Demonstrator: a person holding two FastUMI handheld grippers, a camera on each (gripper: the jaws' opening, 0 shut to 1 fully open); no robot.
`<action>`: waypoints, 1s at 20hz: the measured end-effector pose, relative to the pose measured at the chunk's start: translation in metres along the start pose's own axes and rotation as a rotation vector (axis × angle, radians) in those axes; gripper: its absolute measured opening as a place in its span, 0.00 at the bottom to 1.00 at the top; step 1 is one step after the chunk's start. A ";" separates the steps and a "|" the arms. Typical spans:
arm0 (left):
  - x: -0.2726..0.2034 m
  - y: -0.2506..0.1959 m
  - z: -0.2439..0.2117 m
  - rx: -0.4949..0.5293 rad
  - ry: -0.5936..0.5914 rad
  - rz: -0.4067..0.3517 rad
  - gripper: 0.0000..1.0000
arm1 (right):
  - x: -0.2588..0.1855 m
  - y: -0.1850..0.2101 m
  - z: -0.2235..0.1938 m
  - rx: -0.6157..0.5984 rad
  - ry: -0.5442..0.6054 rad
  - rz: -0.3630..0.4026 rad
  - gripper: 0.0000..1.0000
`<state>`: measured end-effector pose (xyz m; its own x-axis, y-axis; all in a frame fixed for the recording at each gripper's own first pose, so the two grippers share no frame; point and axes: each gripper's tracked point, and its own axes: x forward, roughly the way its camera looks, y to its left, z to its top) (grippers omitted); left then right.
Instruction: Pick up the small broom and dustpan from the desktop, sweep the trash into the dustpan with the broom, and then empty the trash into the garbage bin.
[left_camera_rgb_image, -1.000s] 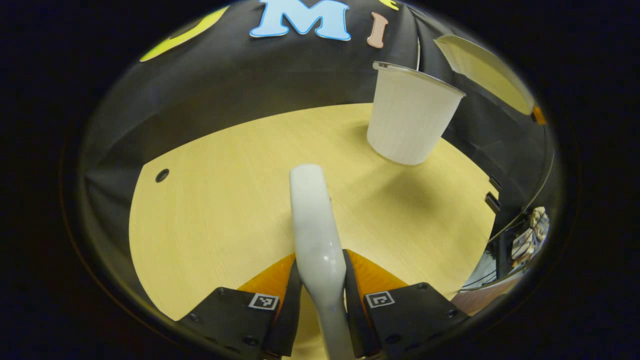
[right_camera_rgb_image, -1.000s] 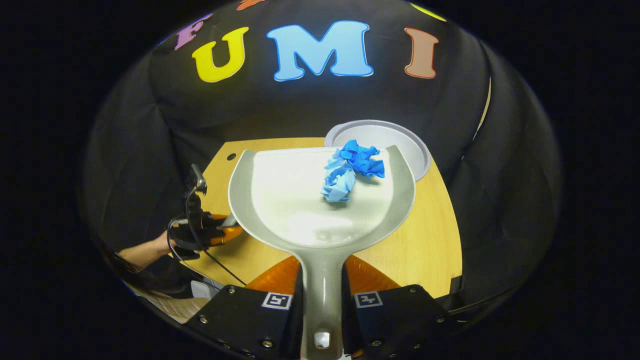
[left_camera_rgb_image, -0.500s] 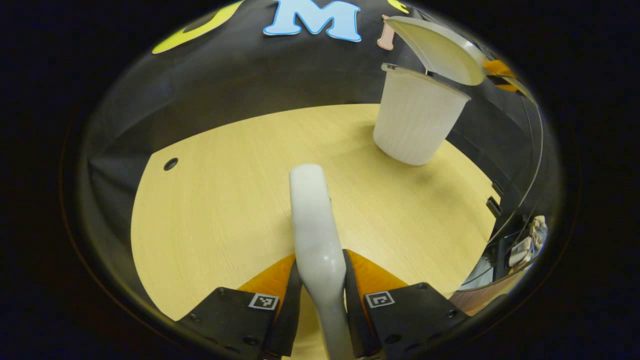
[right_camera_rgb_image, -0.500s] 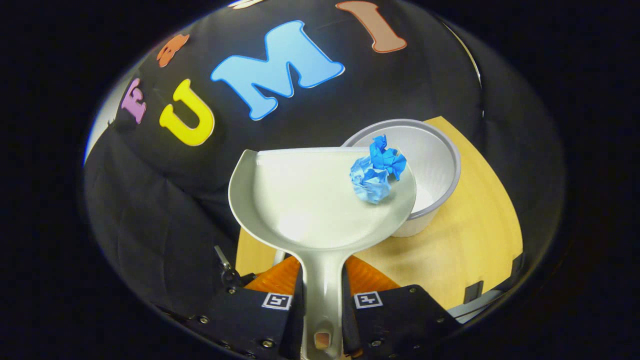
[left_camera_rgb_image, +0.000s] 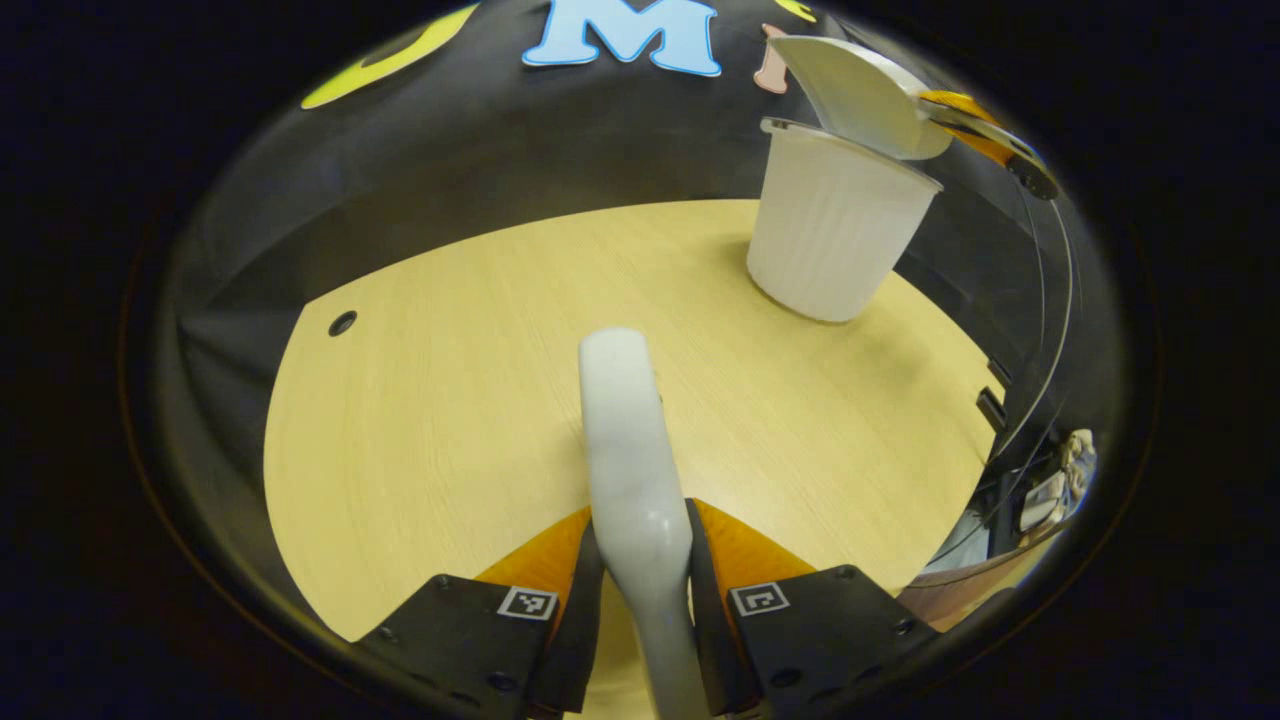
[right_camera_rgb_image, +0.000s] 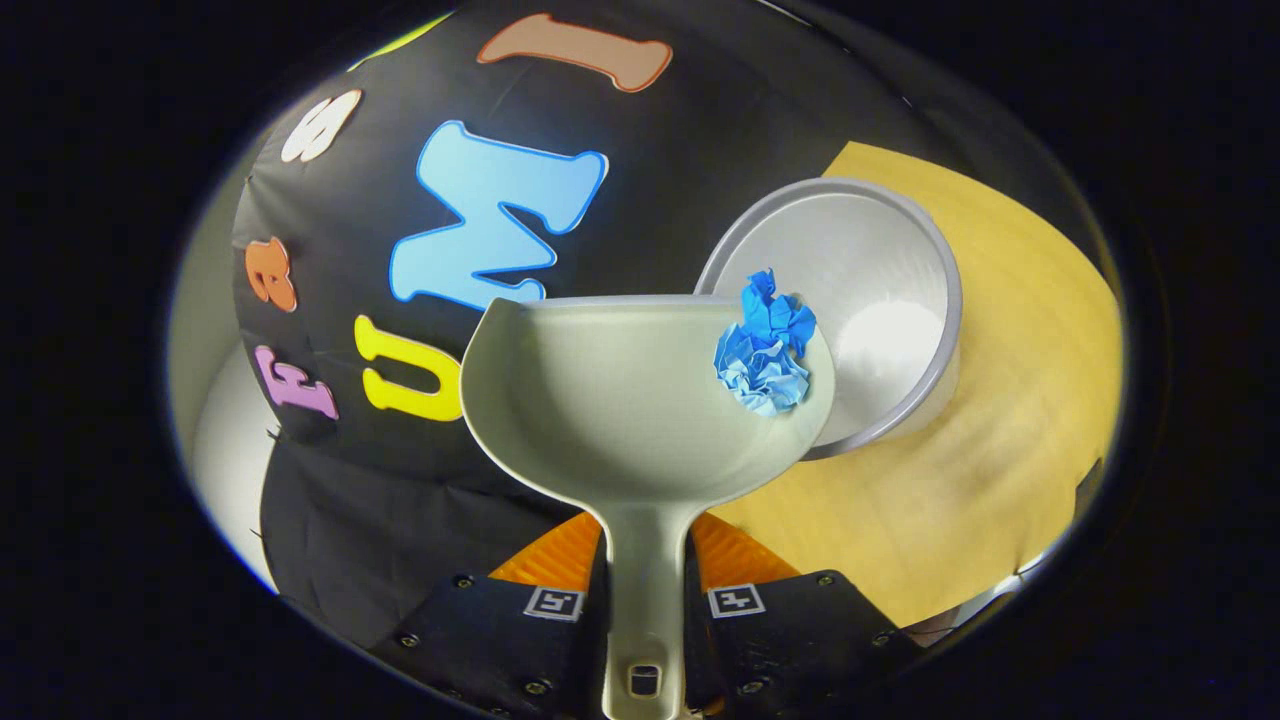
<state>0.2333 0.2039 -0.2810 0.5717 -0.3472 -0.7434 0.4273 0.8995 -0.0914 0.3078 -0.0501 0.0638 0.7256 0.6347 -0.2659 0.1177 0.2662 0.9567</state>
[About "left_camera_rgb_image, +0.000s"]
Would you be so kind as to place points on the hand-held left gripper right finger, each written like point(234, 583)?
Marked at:
point(820, 630)

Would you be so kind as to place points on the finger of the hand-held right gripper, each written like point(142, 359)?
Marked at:
point(965, 103)
point(1000, 150)

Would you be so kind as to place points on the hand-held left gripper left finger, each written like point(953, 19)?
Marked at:
point(470, 640)

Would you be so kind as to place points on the white dustpan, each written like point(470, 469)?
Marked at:
point(860, 95)

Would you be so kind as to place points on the white garbage bin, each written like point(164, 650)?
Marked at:
point(830, 230)

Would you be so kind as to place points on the wooden desktop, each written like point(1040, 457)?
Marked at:
point(450, 420)

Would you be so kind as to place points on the pale crumpled bundle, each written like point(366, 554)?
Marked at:
point(1075, 465)

